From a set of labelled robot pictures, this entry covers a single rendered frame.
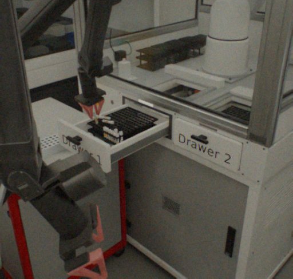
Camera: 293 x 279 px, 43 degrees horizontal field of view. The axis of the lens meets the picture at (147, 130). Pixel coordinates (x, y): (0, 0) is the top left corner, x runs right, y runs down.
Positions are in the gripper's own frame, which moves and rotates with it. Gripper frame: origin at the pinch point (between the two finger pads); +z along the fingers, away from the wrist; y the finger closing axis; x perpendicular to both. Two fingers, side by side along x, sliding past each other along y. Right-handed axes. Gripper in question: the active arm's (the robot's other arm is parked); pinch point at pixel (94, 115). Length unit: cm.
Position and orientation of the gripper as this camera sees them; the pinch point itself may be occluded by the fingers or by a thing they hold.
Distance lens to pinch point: 142.4
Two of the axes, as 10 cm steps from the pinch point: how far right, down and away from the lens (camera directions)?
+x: -6.9, -3.7, 6.2
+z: 0.8, 8.2, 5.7
